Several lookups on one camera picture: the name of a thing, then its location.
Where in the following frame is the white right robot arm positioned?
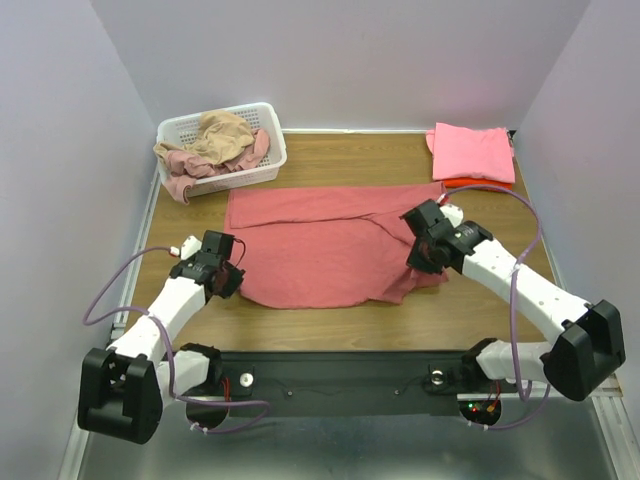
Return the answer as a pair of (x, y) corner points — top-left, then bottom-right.
(402, 200), (626, 401)

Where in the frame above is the folded orange t-shirt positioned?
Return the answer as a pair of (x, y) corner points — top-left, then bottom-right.
(442, 177), (513, 190)

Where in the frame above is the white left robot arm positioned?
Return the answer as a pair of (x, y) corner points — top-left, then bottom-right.
(77, 230), (244, 444)

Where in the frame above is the beige t-shirt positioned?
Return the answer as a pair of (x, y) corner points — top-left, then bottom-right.
(153, 110), (254, 165)

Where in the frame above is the mauve pink t-shirt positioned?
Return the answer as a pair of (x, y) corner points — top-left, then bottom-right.
(163, 129), (270, 204)

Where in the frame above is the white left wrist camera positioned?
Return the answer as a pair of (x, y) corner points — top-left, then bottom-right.
(169, 235), (202, 260)

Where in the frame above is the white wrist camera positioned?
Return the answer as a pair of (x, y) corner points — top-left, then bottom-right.
(437, 194), (464, 228)
(169, 235), (202, 260)

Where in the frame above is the aluminium table frame rail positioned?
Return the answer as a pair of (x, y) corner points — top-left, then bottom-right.
(79, 169), (624, 401)

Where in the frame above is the white plastic laundry basket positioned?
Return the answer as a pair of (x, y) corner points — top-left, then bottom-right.
(153, 102), (287, 204)

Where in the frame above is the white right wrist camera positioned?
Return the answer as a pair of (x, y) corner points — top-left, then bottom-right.
(437, 194), (464, 228)

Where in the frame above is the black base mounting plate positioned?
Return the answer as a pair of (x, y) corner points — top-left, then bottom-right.
(188, 350), (515, 417)

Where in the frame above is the folded light pink t-shirt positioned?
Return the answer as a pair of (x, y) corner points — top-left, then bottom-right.
(426, 123), (516, 185)

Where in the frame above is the dusty red t-shirt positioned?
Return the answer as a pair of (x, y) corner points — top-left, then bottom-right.
(224, 182), (447, 309)

